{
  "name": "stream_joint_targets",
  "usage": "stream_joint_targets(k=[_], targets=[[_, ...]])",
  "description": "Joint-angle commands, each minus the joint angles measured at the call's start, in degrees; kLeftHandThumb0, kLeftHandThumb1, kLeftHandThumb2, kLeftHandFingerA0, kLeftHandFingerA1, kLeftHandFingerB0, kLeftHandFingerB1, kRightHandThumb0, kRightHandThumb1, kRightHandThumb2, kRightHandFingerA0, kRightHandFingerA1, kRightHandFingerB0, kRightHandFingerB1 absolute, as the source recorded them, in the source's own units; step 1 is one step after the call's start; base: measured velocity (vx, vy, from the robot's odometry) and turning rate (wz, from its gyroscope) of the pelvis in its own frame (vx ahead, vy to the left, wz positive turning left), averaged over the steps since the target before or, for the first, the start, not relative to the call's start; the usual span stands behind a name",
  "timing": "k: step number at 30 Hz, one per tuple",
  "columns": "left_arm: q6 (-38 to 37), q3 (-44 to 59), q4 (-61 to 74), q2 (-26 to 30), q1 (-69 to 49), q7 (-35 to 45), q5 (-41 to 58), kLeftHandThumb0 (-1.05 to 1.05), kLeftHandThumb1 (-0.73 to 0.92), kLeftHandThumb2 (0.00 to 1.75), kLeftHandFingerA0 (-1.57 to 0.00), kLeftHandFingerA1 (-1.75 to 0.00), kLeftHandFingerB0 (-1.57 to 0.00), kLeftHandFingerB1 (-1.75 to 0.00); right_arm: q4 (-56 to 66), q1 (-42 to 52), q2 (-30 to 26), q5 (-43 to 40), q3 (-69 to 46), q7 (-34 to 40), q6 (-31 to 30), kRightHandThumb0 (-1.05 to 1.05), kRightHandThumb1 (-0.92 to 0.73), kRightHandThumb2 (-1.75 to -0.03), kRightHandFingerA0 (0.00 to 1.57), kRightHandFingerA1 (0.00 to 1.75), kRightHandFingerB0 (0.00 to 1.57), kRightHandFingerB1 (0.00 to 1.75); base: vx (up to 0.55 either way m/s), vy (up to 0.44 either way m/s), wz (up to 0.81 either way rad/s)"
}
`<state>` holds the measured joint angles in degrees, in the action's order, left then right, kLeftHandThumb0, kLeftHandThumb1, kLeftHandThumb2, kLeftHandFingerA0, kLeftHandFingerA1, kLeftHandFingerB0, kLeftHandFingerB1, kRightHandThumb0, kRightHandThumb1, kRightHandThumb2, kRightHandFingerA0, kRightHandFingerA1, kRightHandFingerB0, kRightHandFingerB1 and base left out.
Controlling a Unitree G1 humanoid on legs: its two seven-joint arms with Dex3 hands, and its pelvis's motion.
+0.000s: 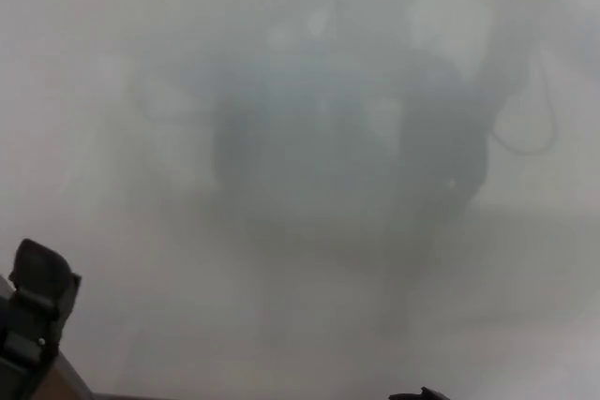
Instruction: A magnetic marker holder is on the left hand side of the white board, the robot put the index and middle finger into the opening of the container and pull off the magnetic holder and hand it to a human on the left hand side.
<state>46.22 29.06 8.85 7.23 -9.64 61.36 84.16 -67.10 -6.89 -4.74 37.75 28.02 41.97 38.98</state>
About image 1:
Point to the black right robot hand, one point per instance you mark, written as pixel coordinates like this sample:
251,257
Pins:
422,395

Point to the white whiteboard with grey frame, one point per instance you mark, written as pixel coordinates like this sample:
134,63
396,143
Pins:
328,91

